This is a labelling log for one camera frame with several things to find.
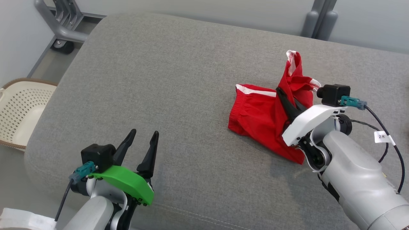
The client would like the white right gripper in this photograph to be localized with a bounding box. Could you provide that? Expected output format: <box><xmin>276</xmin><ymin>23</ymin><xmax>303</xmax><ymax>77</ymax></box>
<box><xmin>276</xmin><ymin>87</ymin><xmax>347</xmax><ymax>147</ymax></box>

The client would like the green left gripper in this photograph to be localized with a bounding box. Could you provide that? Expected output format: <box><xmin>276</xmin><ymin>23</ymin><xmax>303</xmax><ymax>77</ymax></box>
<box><xmin>91</xmin><ymin>129</ymin><xmax>159</xmax><ymax>206</ymax></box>

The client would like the red shorts white stripe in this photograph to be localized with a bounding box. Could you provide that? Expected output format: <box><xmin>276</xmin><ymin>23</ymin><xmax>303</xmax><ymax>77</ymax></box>
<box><xmin>228</xmin><ymin>50</ymin><xmax>322</xmax><ymax>165</ymax></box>

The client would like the beige perforated laundry basket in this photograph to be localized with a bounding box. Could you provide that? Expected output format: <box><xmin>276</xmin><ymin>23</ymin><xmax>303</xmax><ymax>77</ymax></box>
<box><xmin>0</xmin><ymin>78</ymin><xmax>59</xmax><ymax>151</ymax></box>

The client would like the black cable teal plug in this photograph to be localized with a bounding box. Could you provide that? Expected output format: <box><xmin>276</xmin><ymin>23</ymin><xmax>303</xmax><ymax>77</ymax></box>
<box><xmin>54</xmin><ymin>161</ymin><xmax>96</xmax><ymax>223</ymax></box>
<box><xmin>340</xmin><ymin>96</ymin><xmax>406</xmax><ymax>194</ymax></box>

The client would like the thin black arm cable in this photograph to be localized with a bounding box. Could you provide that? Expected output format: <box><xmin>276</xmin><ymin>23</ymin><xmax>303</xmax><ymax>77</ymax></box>
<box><xmin>350</xmin><ymin>119</ymin><xmax>389</xmax><ymax>164</ymax></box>

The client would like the grey partition post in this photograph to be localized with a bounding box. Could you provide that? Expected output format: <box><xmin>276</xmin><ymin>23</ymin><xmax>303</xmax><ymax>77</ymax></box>
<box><xmin>301</xmin><ymin>0</ymin><xmax>321</xmax><ymax>39</ymax></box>
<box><xmin>316</xmin><ymin>0</ymin><xmax>339</xmax><ymax>41</ymax></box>

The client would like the white printed cable label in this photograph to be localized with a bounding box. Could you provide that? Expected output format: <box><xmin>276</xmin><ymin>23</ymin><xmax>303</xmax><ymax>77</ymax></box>
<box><xmin>374</xmin><ymin>130</ymin><xmax>396</xmax><ymax>146</ymax></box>

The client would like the white tape cable tag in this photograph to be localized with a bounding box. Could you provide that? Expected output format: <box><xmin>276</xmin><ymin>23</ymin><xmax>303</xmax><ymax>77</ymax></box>
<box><xmin>0</xmin><ymin>207</ymin><xmax>58</xmax><ymax>230</ymax></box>

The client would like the grey metal wheeled frame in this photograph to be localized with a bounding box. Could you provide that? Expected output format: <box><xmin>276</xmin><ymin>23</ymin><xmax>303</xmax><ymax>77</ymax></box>
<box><xmin>34</xmin><ymin>0</ymin><xmax>108</xmax><ymax>55</ymax></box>

